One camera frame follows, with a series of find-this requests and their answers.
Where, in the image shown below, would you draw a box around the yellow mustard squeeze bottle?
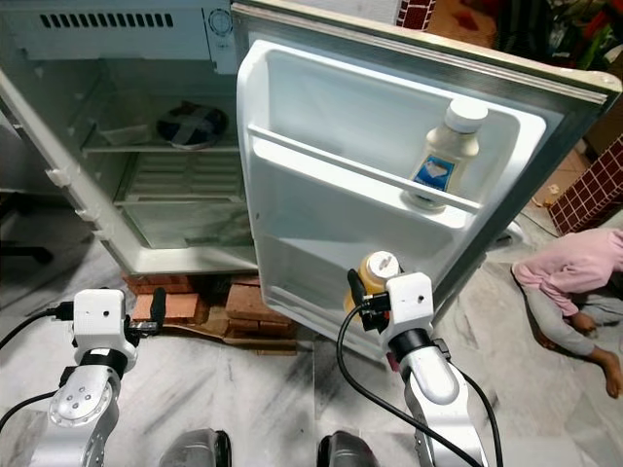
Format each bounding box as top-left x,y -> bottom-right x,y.
344,250 -> 402,314

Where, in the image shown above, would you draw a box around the clear fridge crisper drawer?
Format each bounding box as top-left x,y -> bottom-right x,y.
119,198 -> 259,254

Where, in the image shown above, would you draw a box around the glass fridge shelf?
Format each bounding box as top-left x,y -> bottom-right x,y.
80,134 -> 254,159

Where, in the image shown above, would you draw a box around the silver fridge door white inside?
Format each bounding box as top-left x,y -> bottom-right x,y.
232,0 -> 623,340

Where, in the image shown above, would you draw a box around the white fridge cabinet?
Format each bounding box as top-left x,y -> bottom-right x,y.
0,0 -> 260,279

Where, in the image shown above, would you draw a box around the single red brick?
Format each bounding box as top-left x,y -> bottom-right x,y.
161,289 -> 215,328

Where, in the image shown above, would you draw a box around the stacked red bricks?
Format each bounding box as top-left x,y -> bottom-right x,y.
224,276 -> 303,341

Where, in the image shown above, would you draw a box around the dark grey robot left leg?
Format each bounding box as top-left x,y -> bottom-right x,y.
156,428 -> 234,467

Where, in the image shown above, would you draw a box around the dark grey robot leg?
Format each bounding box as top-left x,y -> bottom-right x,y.
156,428 -> 234,467
316,431 -> 402,467

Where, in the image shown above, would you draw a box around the dark grey robot right leg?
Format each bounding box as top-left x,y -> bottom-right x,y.
316,431 -> 402,467

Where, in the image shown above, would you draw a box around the white mayonnaise bottle blue label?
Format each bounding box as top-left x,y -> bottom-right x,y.
406,97 -> 490,211

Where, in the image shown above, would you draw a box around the dark round bowl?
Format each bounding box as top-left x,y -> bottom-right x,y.
156,102 -> 231,153

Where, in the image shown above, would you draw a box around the person in pink shirt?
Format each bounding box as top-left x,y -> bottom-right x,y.
511,229 -> 623,400

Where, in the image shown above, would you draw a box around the green potted plants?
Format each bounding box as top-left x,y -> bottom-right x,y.
496,0 -> 623,71

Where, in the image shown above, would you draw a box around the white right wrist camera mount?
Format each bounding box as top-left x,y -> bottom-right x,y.
384,271 -> 437,338

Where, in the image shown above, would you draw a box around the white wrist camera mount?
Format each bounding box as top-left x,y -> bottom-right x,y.
72,289 -> 136,354
384,271 -> 437,338

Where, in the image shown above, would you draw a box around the looping black right arm cable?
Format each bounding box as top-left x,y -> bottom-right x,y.
335,300 -> 460,467

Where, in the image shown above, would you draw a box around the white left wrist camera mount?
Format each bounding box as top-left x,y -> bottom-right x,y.
72,289 -> 136,354

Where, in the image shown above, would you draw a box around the long black left arm cable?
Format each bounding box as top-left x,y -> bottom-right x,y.
0,305 -> 81,353

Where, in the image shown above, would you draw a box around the short black left arm cable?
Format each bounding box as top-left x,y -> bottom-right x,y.
0,389 -> 71,435

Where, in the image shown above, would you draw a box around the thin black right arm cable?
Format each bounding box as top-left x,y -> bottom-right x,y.
456,368 -> 507,467

